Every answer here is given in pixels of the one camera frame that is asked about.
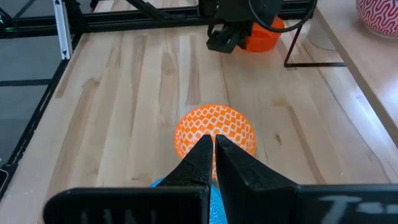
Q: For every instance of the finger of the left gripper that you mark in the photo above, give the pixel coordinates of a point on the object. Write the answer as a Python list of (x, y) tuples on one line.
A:
[(224, 40), (245, 37)]

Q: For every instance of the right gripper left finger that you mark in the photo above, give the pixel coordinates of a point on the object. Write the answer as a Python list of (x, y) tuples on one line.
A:
[(155, 205)]

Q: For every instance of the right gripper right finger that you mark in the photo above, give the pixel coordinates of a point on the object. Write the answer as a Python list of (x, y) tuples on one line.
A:
[(280, 205)]

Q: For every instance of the orange-red plastic bowl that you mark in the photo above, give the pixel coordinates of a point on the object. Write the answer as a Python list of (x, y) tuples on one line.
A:
[(264, 39)]

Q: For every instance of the blue white patterned ceramic bowl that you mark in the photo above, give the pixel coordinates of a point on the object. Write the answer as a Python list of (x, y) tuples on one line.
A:
[(217, 205)]

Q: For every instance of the orange white patterned ceramic bowl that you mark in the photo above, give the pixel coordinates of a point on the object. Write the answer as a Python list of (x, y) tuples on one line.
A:
[(214, 124)]

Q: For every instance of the red white patterned ceramic bowl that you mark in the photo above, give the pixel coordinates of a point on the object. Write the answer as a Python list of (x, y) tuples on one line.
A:
[(381, 15)]

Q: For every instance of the wooden shelf black metal legs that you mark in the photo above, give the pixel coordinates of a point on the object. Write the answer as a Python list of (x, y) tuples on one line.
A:
[(367, 62)]

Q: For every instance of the white plant pot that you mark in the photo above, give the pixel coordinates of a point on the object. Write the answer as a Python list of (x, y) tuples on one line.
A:
[(320, 37)]

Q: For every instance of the black aluminium rig frame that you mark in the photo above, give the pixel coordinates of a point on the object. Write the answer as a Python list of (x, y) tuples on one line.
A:
[(140, 21)]

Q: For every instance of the silver metal bracket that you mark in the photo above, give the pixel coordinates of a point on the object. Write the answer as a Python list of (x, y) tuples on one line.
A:
[(62, 31)]

